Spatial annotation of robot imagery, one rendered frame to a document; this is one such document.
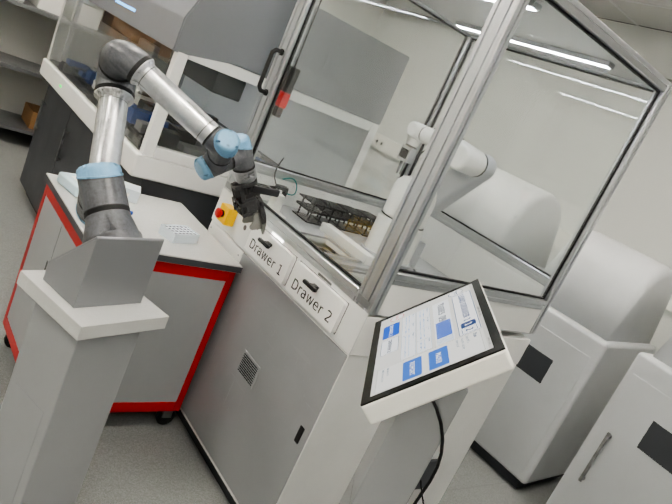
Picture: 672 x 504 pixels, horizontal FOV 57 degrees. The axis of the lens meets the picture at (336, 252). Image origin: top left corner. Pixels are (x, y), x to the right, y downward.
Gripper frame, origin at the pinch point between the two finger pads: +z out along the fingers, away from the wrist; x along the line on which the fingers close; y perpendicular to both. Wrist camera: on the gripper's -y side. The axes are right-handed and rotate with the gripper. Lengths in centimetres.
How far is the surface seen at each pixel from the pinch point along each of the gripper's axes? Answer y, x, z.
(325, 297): -2.0, 37.0, 9.0
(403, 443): 15, 98, 5
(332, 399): 9, 55, 33
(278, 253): -2.0, 6.1, 8.7
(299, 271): -2.3, 20.4, 8.5
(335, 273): -7.7, 35.0, 3.4
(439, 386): 13, 109, -22
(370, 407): 25, 101, -18
